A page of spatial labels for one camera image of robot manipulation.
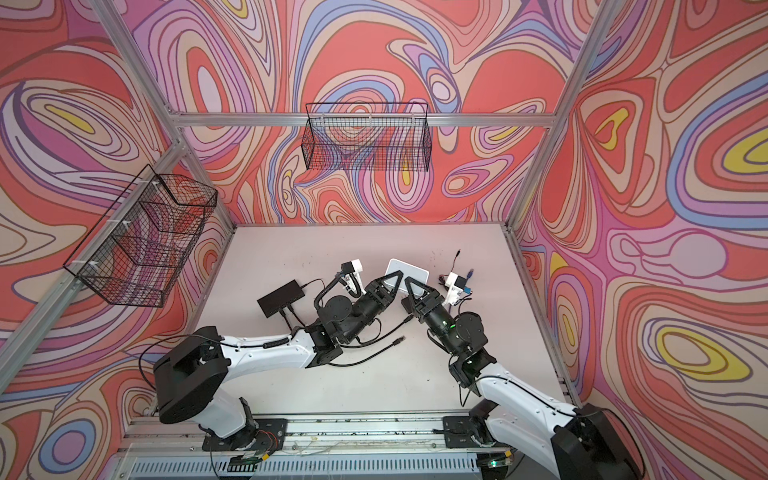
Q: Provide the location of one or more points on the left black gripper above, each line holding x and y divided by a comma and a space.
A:
376, 297

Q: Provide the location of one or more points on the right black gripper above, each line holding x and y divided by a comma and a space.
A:
422, 306

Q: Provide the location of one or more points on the white square router box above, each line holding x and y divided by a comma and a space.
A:
408, 270

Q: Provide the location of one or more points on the black wire basket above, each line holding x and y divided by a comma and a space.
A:
367, 136
143, 248

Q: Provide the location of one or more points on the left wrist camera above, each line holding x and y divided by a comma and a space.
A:
351, 274

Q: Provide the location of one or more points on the aluminium frame struts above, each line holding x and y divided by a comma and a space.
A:
297, 112

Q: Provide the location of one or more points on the rear black wire basket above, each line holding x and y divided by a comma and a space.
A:
367, 136

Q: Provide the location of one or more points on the aluminium front rail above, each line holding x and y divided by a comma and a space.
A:
384, 445

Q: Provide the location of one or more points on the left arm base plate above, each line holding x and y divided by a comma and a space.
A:
261, 435

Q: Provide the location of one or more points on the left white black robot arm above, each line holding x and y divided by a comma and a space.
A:
189, 378

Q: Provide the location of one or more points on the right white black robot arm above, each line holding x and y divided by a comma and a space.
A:
570, 442

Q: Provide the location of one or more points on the black network switch box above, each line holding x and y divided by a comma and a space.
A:
281, 298

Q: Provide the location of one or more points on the left black wire basket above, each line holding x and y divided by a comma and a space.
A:
143, 248

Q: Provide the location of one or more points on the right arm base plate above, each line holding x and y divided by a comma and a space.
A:
465, 431

